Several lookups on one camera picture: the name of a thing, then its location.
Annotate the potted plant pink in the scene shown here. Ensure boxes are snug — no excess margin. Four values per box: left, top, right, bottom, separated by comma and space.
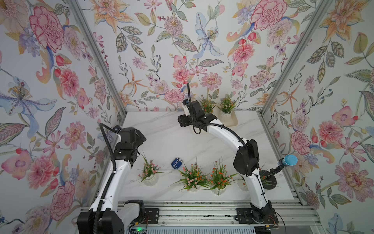
172, 163, 210, 192

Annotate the potted plant red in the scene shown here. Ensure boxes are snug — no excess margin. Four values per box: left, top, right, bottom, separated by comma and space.
237, 163, 277, 192
209, 159, 237, 196

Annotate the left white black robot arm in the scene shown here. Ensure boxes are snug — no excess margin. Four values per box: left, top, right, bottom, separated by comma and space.
77, 123, 147, 234

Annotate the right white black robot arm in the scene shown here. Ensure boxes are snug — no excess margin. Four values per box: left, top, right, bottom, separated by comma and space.
178, 85, 279, 224

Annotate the cream plastic storage box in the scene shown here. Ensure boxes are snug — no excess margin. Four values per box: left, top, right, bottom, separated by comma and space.
202, 110, 238, 132

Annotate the small blue object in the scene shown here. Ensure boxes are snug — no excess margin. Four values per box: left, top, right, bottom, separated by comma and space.
171, 158, 183, 170

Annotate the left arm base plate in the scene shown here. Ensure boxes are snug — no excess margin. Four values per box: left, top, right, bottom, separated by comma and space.
128, 208, 159, 226

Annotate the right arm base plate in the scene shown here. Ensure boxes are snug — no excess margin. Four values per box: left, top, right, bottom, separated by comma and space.
234, 208, 279, 225

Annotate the aluminium rail frame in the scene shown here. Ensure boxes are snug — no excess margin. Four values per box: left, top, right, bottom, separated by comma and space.
71, 200, 325, 234

